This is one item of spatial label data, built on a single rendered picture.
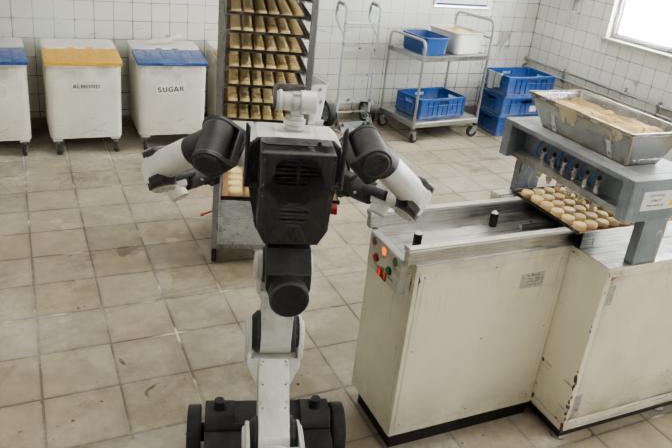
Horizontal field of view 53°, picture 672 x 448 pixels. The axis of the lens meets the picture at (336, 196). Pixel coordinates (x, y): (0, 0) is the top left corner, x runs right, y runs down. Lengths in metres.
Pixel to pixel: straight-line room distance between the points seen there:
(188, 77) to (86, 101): 0.78
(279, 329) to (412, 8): 4.95
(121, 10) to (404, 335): 4.14
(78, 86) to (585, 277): 3.85
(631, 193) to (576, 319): 0.57
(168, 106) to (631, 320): 3.80
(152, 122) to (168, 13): 1.01
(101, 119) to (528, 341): 3.68
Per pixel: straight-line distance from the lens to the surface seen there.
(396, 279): 2.37
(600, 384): 2.98
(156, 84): 5.37
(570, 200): 2.91
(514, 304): 2.67
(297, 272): 1.91
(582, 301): 2.72
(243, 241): 3.82
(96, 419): 2.91
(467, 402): 2.85
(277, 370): 2.34
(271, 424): 2.33
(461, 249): 2.38
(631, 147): 2.55
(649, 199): 2.56
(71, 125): 5.40
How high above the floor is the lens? 1.93
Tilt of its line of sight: 23 degrees down
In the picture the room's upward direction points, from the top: 6 degrees clockwise
